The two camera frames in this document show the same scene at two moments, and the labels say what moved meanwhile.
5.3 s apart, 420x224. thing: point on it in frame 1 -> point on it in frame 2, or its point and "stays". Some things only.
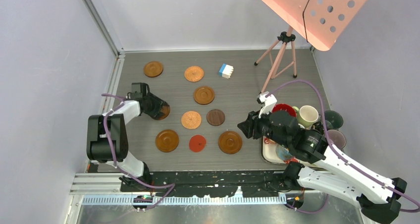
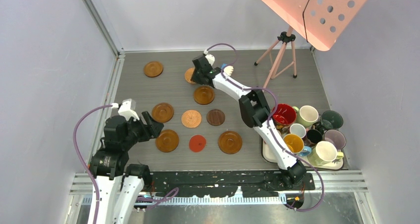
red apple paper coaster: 197,143 stays
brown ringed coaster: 167,140 stays
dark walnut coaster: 215,117 stays
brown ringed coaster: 153,69 stays
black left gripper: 156,113 -> 156,126
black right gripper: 251,123 -> 194,79
